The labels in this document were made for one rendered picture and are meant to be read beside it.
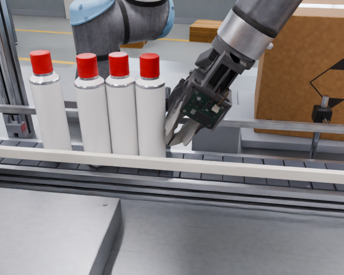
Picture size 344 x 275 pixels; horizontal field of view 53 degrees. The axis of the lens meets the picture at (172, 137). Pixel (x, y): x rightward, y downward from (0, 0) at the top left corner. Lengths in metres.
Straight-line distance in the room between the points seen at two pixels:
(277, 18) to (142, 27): 0.50
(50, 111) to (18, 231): 0.21
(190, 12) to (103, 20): 5.17
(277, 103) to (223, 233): 0.35
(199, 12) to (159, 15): 5.08
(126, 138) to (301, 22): 0.41
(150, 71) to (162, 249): 0.28
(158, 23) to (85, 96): 0.42
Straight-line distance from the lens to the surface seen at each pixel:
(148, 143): 0.62
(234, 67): 0.50
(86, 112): 0.61
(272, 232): 0.62
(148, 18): 0.94
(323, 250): 0.61
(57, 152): 0.66
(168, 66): 1.33
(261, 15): 0.50
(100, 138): 0.63
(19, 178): 0.72
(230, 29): 0.51
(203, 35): 4.94
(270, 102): 0.81
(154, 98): 0.58
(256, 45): 0.51
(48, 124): 0.66
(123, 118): 0.61
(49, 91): 0.64
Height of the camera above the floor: 1.25
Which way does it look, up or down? 30 degrees down
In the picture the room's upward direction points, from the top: straight up
